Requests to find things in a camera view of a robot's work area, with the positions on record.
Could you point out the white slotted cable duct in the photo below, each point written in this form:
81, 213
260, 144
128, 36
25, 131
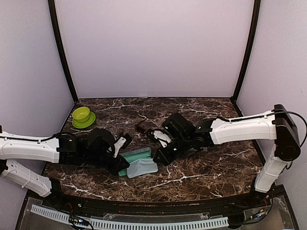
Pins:
117, 222

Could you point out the green bowl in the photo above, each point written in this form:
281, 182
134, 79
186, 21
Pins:
81, 114

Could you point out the right black frame post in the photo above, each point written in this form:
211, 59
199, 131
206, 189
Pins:
248, 50

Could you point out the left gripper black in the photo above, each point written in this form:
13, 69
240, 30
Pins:
118, 166

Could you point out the left black frame post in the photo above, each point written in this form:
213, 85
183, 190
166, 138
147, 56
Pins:
60, 48

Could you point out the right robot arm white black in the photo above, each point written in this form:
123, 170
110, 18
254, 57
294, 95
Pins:
179, 135

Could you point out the black front rail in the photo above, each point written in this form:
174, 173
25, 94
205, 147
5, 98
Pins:
95, 207

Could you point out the green plate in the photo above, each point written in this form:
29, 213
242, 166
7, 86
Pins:
85, 124

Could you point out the beige glasses case teal lining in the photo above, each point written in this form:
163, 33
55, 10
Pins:
200, 151

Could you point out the light blue cloth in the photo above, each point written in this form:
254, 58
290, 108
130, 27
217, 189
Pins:
141, 167

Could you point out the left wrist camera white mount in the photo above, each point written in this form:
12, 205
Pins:
121, 142

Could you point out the blue-grey glasses case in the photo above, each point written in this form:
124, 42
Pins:
134, 155

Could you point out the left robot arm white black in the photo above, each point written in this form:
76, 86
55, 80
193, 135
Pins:
98, 148

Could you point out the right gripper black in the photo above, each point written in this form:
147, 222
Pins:
166, 159

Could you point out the black frame post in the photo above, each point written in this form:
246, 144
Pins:
60, 48
248, 50

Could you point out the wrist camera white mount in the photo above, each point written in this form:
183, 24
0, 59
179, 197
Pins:
121, 142
158, 135

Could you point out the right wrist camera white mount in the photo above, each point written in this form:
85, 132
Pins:
158, 135

